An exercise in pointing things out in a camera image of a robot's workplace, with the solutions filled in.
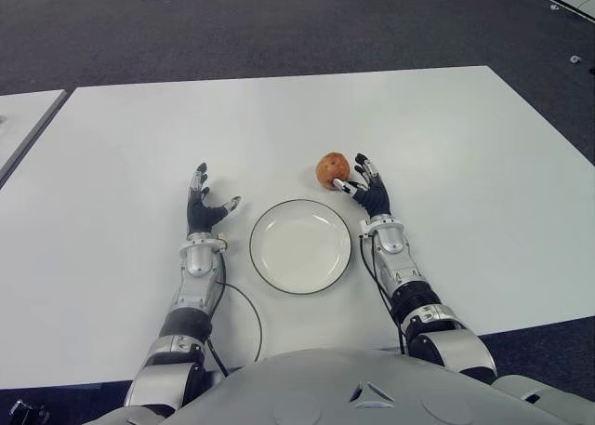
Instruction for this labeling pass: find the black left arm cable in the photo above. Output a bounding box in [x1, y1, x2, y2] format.
[204, 247, 264, 379]

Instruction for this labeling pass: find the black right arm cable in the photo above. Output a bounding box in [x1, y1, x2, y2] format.
[357, 232, 405, 355]

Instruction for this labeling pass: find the red yellow apple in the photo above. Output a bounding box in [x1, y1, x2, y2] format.
[315, 152, 350, 190]

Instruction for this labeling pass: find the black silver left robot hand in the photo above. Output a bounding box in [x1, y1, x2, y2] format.
[185, 162, 244, 236]

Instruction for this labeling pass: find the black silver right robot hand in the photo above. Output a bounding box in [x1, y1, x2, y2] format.
[332, 153, 394, 220]

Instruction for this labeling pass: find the white side table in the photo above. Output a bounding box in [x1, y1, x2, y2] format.
[0, 88, 70, 184]

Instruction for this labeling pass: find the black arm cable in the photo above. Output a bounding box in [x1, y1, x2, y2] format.
[357, 232, 405, 355]
[204, 247, 264, 379]

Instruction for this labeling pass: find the black device beside torso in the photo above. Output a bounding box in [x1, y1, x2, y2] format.
[7, 399, 50, 425]

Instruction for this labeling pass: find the grey robot torso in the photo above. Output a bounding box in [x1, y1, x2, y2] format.
[104, 348, 595, 425]

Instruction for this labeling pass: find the white plate with black rim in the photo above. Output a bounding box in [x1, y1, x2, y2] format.
[248, 198, 353, 297]

